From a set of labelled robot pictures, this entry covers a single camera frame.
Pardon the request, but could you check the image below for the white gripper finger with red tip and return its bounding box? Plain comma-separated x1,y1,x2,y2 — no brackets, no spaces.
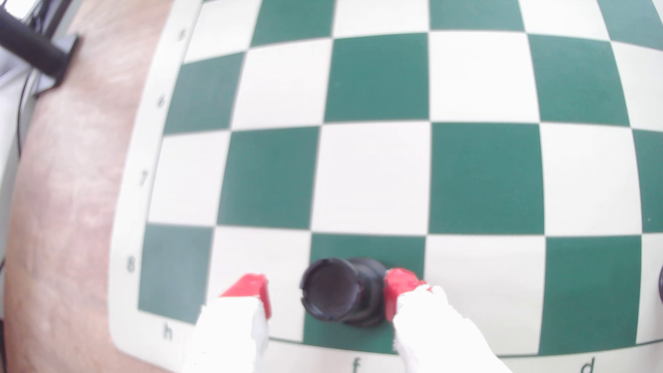
384,267,511,373
181,274,272,373

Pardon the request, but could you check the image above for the black chess rook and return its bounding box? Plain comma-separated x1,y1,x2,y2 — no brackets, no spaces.
299,257,389,328

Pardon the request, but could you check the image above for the green and white chess mat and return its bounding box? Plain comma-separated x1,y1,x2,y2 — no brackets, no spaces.
108,0,663,373

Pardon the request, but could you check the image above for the black table clamp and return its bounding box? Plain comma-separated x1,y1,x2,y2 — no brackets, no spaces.
0,8,83,99

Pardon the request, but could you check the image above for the dark metal bar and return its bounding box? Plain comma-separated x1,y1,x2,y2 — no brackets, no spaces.
28,0,74,32

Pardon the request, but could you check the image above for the thin black cable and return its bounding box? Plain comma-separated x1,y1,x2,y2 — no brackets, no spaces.
15,73,36,159

